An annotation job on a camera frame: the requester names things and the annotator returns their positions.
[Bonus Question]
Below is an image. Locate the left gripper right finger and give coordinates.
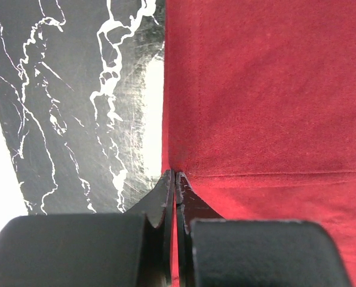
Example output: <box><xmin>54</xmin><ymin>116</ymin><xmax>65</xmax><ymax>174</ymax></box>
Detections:
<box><xmin>175</xmin><ymin>172</ymin><xmax>222</xmax><ymax>286</ymax></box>

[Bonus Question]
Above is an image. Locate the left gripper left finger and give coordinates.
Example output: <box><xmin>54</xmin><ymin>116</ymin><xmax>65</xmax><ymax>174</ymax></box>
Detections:
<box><xmin>127</xmin><ymin>170</ymin><xmax>175</xmax><ymax>286</ymax></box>

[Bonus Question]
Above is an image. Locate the dark red t shirt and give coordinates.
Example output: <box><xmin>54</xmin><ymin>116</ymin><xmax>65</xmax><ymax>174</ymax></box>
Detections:
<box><xmin>162</xmin><ymin>1</ymin><xmax>356</xmax><ymax>286</ymax></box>

